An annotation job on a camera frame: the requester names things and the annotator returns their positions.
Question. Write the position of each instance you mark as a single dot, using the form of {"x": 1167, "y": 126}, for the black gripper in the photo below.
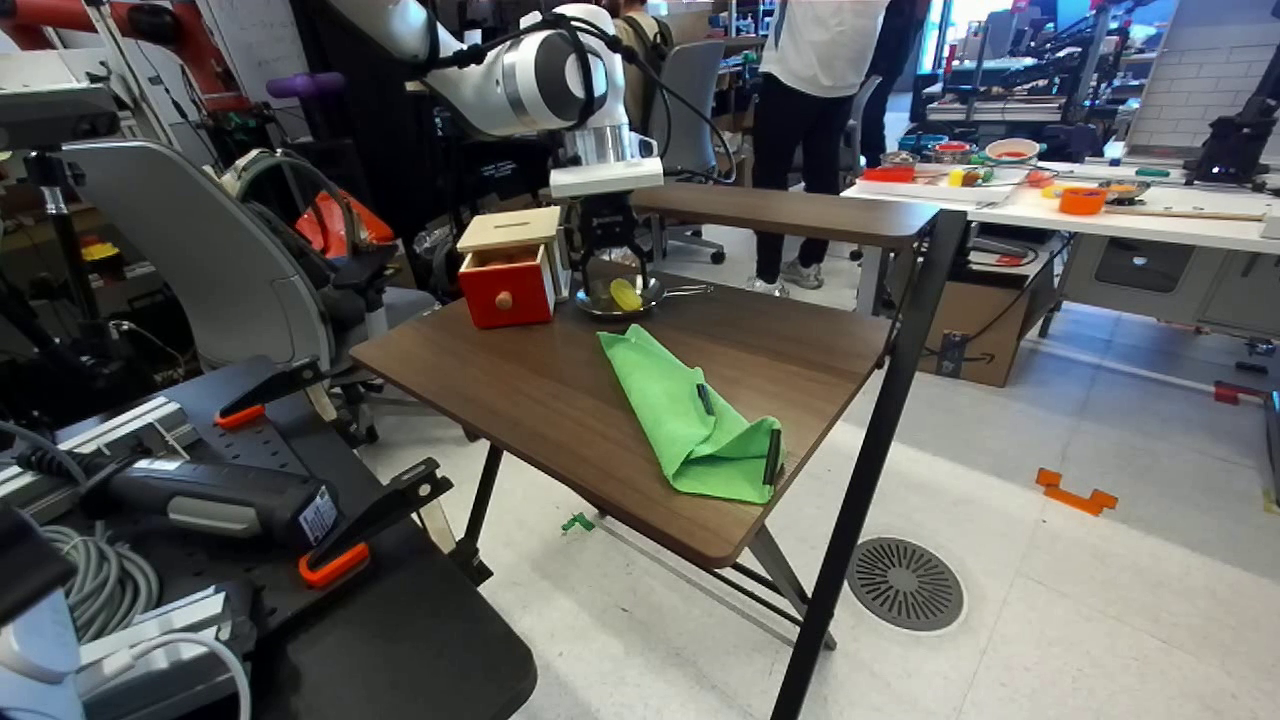
{"x": 607, "y": 231}

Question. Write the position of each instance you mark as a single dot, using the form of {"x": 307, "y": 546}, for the yellow maize cob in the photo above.
{"x": 627, "y": 297}

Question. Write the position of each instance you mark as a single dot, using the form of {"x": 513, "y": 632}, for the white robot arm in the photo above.
{"x": 521, "y": 80}

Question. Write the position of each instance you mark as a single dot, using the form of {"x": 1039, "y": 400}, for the red wooden drawer box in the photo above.
{"x": 507, "y": 285}

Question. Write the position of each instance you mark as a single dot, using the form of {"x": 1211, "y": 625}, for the green cloth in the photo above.
{"x": 680, "y": 412}

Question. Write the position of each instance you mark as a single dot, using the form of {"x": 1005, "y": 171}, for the person in white shirt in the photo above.
{"x": 816, "y": 80}

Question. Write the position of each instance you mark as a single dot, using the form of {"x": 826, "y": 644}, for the orange black bag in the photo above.
{"x": 342, "y": 223}

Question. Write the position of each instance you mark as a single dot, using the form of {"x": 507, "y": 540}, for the red tray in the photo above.
{"x": 888, "y": 174}

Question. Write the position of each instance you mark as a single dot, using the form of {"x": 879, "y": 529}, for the brown wooden table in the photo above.
{"x": 867, "y": 452}

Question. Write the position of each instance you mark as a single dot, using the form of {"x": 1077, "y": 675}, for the person in dark clothes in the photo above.
{"x": 896, "y": 67}

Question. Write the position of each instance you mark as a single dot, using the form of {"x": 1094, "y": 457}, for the cardboard box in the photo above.
{"x": 971, "y": 330}

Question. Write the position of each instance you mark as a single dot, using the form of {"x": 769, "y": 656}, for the black pegboard plate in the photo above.
{"x": 275, "y": 447}

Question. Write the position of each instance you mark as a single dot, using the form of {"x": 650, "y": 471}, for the orange black bar clamp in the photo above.
{"x": 342, "y": 560}
{"x": 245, "y": 410}

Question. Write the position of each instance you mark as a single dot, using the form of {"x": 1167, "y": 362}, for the round floor drain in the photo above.
{"x": 907, "y": 584}

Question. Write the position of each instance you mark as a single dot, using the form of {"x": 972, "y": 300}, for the black work table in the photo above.
{"x": 401, "y": 644}

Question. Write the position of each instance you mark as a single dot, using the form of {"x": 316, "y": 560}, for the orange bowl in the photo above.
{"x": 1082, "y": 202}

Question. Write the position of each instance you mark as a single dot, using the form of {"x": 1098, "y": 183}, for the orange floor marker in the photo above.
{"x": 1074, "y": 493}

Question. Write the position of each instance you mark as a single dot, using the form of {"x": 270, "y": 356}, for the white work table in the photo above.
{"x": 1145, "y": 223}

